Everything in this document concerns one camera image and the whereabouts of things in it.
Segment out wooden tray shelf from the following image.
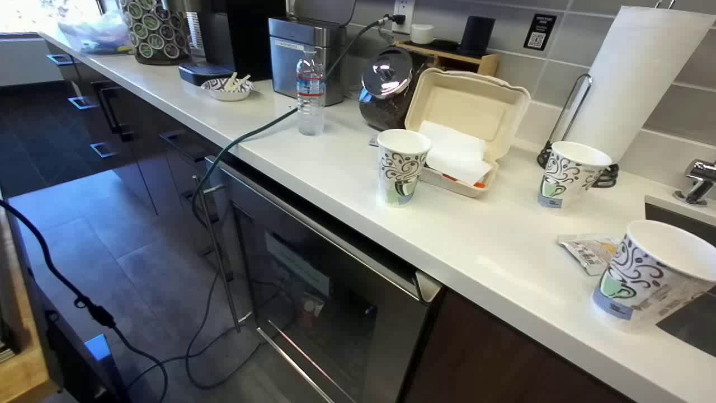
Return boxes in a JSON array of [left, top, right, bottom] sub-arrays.
[[395, 40, 500, 75]]

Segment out chrome sink faucet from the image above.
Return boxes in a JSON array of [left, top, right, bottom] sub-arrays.
[[678, 159, 716, 206]]

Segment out blue patterned small plate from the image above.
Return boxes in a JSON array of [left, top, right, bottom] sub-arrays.
[[198, 78, 253, 103]]

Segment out coffee pod carousel rack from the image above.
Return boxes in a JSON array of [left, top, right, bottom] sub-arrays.
[[120, 0, 188, 65]]

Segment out patterned paper cup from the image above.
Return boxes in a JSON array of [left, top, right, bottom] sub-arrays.
[[536, 140, 612, 207], [376, 130, 432, 204], [592, 219, 716, 325]]

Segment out patterned paper cup near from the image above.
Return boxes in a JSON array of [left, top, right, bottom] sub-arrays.
[[592, 219, 716, 325]]

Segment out crumpled snack wrapper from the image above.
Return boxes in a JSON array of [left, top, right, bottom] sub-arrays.
[[556, 234, 619, 278]]

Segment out beige clamshell takeout box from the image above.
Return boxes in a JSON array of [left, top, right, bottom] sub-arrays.
[[405, 67, 530, 200]]

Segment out white tissue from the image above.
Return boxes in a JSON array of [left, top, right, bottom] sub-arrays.
[[419, 121, 491, 185]]

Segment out clear plastic water bottle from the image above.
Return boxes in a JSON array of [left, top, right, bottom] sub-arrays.
[[296, 47, 325, 134]]

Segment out black floor cable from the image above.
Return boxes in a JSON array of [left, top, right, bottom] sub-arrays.
[[0, 200, 172, 403]]

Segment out black wall label plate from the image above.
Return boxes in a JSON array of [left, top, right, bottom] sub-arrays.
[[523, 14, 556, 51]]

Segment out patterned paper cup back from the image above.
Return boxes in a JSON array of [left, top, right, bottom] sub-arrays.
[[536, 140, 612, 207]]

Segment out stainless dishwasher front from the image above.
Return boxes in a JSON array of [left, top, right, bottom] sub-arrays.
[[209, 162, 440, 403]]

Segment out patterned paper cup centre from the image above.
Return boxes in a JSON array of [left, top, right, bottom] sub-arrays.
[[376, 130, 432, 204]]

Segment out green blue cable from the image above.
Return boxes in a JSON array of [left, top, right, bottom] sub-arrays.
[[180, 16, 394, 391]]

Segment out white wall outlet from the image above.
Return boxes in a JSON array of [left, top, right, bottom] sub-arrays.
[[394, 0, 413, 29]]

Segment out black wire towel holder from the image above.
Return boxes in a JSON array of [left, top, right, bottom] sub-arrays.
[[536, 74, 619, 187]]

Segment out black round coffee pot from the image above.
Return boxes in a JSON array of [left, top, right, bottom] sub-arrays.
[[357, 47, 413, 130]]

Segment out black silver Keurig machine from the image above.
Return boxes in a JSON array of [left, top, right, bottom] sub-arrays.
[[178, 0, 287, 84]]

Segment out clear plastic bag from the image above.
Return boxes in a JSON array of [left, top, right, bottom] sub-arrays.
[[58, 8, 131, 53]]

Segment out white paper towel roll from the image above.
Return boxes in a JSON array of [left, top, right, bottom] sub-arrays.
[[567, 7, 716, 162]]

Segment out steel condiment bin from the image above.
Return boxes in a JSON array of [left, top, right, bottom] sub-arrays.
[[269, 18, 344, 106]]

